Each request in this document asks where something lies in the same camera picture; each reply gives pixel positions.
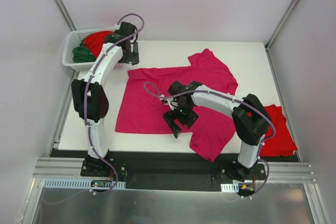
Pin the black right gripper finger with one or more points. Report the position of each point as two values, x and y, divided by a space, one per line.
170 118
189 117

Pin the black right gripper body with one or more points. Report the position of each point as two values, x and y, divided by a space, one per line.
181 118

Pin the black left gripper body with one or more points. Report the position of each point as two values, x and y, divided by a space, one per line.
130 57

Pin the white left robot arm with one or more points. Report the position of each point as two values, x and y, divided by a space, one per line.
89 98

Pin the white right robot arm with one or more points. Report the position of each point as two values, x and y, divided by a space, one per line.
251 121

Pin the red t shirt in basket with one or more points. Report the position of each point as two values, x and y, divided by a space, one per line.
94 42

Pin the green t shirt in basket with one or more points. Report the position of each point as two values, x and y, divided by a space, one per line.
81 54

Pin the folded red t shirt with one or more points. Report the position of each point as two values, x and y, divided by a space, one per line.
282 143

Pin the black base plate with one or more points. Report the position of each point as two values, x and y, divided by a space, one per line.
167 171

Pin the left aluminium frame post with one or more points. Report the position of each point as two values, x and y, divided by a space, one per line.
65 15

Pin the aluminium frame post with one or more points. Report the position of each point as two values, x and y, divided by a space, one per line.
65 15
285 17

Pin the right aluminium frame post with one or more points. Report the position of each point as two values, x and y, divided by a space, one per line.
285 17

